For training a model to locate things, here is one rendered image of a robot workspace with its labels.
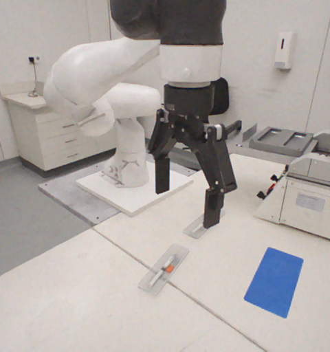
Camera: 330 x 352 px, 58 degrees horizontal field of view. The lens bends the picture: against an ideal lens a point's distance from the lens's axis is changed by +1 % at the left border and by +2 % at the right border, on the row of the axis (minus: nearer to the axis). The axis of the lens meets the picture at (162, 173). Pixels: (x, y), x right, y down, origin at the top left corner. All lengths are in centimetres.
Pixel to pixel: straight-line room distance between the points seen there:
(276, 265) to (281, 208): 21
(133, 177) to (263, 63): 185
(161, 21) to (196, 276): 62
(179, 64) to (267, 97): 236
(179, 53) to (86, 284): 62
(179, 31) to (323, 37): 221
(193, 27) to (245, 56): 242
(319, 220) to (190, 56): 74
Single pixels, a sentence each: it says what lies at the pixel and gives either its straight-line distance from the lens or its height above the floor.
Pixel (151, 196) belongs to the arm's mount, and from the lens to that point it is 112.
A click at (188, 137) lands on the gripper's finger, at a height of 119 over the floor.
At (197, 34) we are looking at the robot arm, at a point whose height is 133.
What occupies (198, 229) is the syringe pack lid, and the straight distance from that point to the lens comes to 96.
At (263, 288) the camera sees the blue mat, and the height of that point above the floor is 75.
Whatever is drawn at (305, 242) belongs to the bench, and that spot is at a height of 75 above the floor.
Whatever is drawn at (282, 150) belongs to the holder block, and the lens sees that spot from 104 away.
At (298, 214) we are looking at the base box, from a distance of 104.
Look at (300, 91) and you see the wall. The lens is 265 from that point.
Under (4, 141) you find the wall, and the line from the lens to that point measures 348.
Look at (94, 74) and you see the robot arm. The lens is 63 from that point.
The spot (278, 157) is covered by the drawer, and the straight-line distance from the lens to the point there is 104.
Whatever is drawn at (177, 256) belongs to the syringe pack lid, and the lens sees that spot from 86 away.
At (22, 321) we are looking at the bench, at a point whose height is 75.
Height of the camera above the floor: 134
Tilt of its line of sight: 26 degrees down
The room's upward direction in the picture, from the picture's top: straight up
